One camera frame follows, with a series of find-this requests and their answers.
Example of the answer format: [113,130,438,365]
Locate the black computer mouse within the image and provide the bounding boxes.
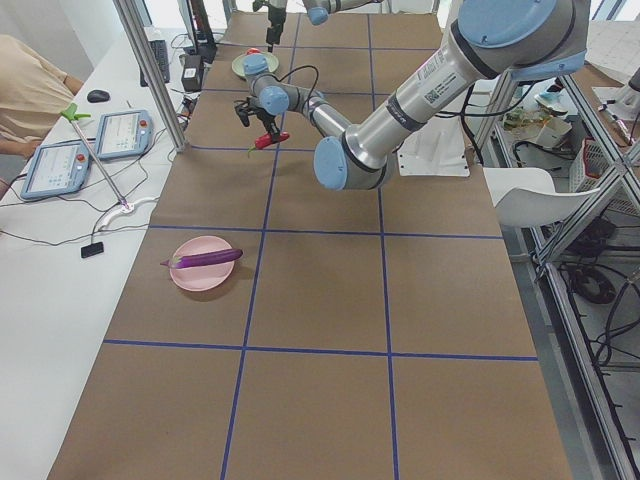
[86,89,111,103]

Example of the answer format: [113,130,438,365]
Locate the white plastic basket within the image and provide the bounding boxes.
[569,139,639,193]

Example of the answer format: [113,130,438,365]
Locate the teach pendant near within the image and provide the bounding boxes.
[20,141,90,201]

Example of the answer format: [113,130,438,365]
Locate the teach pendant far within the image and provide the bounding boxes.
[95,110,153,161]

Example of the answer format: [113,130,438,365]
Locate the teach pendant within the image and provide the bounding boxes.
[95,110,153,161]
[20,141,90,201]

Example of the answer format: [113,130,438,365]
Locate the purple eggplant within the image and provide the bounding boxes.
[161,248,243,269]

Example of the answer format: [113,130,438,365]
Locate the white chair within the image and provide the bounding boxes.
[483,167,600,228]

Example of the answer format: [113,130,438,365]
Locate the aluminium frame post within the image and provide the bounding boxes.
[113,0,187,153]

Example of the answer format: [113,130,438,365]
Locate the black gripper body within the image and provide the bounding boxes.
[234,97,281,135]
[252,0,286,52]

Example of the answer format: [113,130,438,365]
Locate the pink plate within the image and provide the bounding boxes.
[169,236,235,292]

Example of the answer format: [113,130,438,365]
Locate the person in beige shirt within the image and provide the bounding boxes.
[1,34,84,159]

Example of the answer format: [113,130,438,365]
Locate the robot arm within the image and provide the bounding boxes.
[251,0,373,53]
[234,0,590,190]

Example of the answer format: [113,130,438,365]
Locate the red chili pepper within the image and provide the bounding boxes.
[247,132,290,157]

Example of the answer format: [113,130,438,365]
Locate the reacher grabber stick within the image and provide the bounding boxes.
[60,102,158,232]

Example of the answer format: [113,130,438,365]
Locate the green plate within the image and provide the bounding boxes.
[231,52,279,80]

